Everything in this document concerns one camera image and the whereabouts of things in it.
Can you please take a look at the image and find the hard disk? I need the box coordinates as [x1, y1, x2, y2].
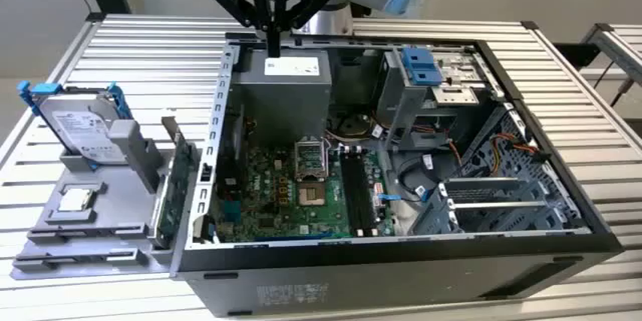
[17, 80, 135, 170]

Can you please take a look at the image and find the dark RAM stick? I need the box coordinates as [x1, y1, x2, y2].
[15, 250, 137, 265]

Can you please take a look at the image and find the green motherboard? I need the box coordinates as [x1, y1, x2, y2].
[212, 144, 398, 243]

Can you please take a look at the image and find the metal socket cover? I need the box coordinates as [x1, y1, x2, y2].
[292, 136, 330, 181]

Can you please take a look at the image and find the silver CPU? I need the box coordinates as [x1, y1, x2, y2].
[57, 187, 96, 211]

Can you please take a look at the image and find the blue plastic drive bracket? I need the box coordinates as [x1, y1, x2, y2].
[400, 47, 446, 87]

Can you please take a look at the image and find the orange yellow power wire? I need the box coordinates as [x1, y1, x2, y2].
[489, 132, 553, 174]

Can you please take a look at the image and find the aluminium side table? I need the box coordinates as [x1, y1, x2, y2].
[581, 23, 642, 111]

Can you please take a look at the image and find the black RAM slot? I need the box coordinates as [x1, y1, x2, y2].
[340, 146, 368, 238]
[350, 146, 382, 238]

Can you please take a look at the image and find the grey parts rack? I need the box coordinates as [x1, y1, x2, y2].
[11, 108, 175, 280]

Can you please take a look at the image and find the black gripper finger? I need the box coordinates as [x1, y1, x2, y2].
[274, 0, 335, 58]
[204, 0, 275, 58]

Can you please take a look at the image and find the black data wire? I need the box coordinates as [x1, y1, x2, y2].
[398, 153, 442, 201]

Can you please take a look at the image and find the yellow wire bundle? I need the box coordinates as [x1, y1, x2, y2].
[324, 125, 378, 142]

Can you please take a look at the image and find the green graphics card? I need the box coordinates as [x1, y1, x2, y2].
[149, 116, 195, 249]

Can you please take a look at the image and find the metal disk bay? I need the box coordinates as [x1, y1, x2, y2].
[408, 176, 591, 234]

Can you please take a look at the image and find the grey metal drive cage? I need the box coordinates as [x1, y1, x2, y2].
[375, 48, 503, 149]

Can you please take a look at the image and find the black open PC case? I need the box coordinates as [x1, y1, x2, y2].
[170, 32, 626, 318]

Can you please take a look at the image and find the grey power supply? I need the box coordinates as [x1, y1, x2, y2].
[232, 48, 334, 141]

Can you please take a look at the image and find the thin orange wire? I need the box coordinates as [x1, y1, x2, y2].
[414, 127, 462, 168]

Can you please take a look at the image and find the CPU socket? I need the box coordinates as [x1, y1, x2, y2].
[298, 181, 332, 207]

